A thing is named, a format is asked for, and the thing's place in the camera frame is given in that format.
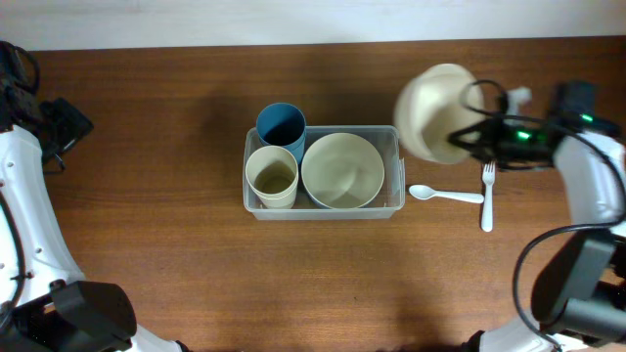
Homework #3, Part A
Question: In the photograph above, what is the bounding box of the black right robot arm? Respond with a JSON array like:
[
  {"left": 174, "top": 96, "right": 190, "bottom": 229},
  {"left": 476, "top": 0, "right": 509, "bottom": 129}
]
[{"left": 448, "top": 80, "right": 625, "bottom": 351}]

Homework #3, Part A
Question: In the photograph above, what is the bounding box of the blue bowl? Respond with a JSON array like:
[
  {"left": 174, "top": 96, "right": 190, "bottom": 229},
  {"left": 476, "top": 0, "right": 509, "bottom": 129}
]
[{"left": 309, "top": 190, "right": 379, "bottom": 209}]

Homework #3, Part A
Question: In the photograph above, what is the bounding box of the clear plastic storage container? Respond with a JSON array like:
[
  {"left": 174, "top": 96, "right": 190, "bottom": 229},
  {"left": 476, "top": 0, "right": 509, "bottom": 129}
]
[{"left": 243, "top": 125, "right": 405, "bottom": 221}]

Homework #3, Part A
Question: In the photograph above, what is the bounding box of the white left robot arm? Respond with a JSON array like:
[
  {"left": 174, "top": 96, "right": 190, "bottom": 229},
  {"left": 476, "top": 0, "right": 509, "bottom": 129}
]
[{"left": 1, "top": 41, "right": 187, "bottom": 352}]

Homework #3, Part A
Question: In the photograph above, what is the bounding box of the cream fork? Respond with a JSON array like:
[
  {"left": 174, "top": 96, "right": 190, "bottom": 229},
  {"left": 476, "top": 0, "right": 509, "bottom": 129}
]
[{"left": 481, "top": 161, "right": 496, "bottom": 232}]

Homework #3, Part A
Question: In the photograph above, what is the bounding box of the dark blue cup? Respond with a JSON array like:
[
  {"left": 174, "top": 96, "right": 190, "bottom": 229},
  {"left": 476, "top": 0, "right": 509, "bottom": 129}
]
[{"left": 256, "top": 103, "right": 306, "bottom": 147}]

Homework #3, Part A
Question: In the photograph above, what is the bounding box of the cream bowl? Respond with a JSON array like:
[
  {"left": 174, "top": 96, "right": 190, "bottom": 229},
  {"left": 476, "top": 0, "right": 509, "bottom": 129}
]
[
  {"left": 301, "top": 133, "right": 385, "bottom": 195},
  {"left": 393, "top": 64, "right": 484, "bottom": 164}
]

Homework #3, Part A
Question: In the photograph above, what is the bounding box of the cream cup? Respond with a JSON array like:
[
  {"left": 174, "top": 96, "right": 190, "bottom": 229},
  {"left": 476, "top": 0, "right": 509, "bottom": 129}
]
[
  {"left": 253, "top": 189, "right": 297, "bottom": 209},
  {"left": 245, "top": 146, "right": 299, "bottom": 199}
]

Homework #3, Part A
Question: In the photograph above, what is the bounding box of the cream spoon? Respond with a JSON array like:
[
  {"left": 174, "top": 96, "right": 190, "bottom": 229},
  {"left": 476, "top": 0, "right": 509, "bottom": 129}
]
[{"left": 409, "top": 185, "right": 484, "bottom": 204}]

